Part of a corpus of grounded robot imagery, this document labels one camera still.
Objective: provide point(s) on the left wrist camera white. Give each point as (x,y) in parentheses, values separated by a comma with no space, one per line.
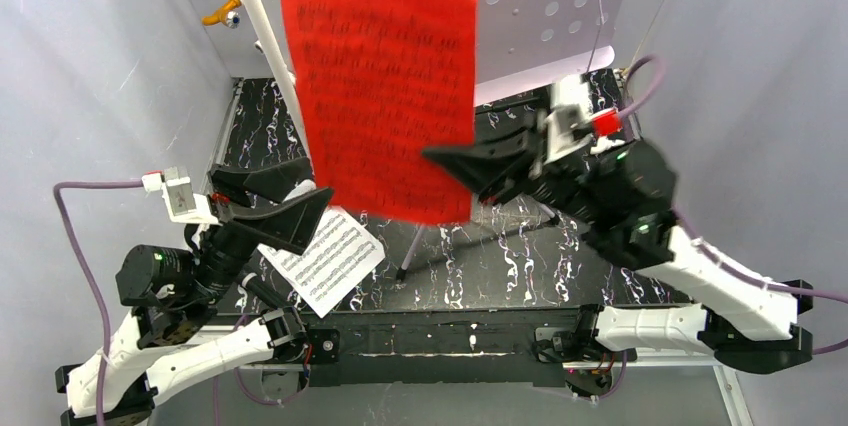
(183,205)

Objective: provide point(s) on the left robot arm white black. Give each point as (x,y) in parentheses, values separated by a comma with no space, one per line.
(172,293)

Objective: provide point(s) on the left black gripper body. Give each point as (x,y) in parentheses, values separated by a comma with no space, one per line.
(225,213)

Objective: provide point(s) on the white PVC pipe frame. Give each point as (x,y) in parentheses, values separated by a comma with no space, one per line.
(273,55)

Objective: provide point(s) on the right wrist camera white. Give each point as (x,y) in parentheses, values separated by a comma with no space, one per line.
(568,125)

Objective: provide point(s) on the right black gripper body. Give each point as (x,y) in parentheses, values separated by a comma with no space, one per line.
(538,162)

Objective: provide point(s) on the white sheet music page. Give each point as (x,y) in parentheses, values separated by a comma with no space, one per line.
(341,254)

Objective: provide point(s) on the red sheet music book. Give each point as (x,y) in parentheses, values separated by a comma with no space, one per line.
(379,81)

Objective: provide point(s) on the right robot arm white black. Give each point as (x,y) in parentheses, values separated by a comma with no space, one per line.
(754,322)

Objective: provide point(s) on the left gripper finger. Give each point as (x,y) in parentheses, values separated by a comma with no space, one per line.
(290,226)
(272,182)

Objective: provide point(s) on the orange wall hook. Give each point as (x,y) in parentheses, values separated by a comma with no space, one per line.
(226,15)

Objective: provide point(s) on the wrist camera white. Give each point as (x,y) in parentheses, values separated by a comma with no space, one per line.
(183,205)
(568,125)

